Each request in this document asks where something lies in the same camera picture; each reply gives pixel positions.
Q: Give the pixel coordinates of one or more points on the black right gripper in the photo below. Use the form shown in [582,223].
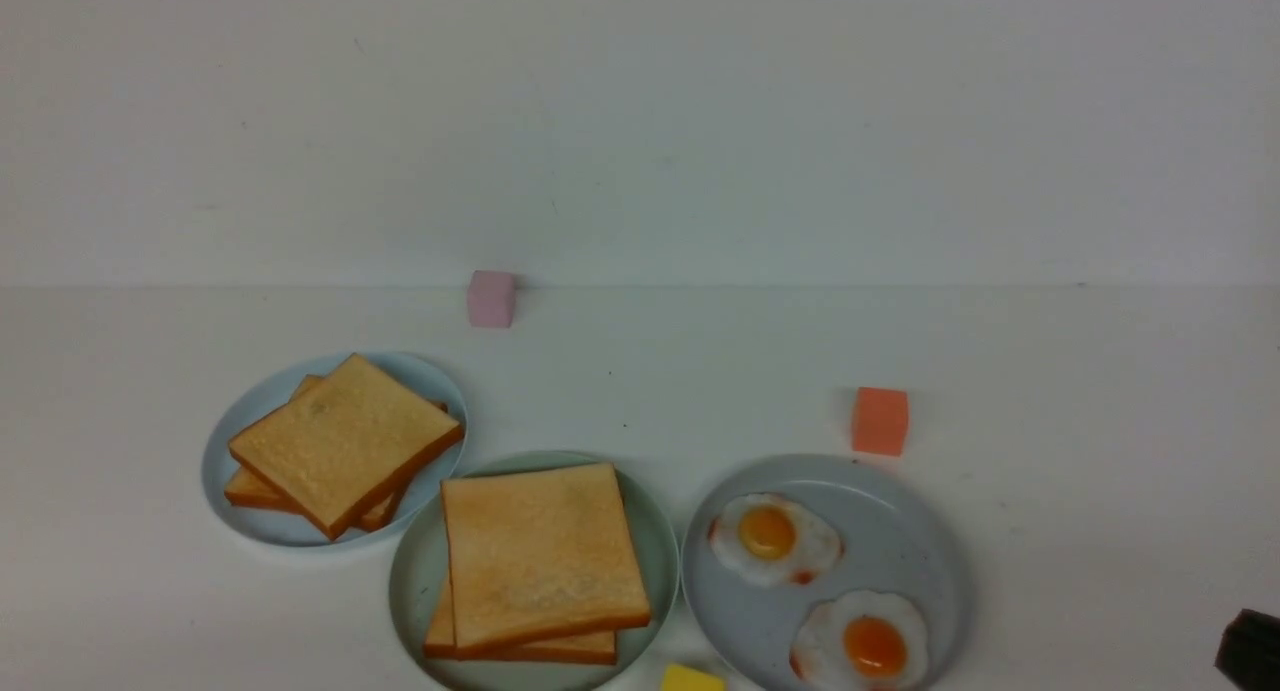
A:
[1248,654]

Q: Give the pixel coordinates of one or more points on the toast slice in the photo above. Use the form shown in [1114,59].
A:
[538,555]
[333,446]
[341,450]
[599,648]

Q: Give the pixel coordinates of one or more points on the grey blue egg plate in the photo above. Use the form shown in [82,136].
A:
[893,543]

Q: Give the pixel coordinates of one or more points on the right fried egg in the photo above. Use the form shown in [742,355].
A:
[862,640]

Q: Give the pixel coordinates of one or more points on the fried egg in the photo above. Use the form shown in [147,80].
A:
[768,540]
[862,640]

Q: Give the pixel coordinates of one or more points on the orange foam cube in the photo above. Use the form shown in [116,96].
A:
[880,421]

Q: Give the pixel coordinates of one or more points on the left fried egg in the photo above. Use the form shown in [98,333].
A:
[768,540]

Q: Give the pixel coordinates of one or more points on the yellow foam cube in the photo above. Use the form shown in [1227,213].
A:
[679,677]

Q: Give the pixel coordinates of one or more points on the mint green centre plate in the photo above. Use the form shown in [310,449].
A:
[421,562]

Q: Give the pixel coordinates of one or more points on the pink foam cube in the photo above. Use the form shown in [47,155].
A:
[491,299]

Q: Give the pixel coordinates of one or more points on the light blue bread plate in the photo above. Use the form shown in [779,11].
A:
[288,530]

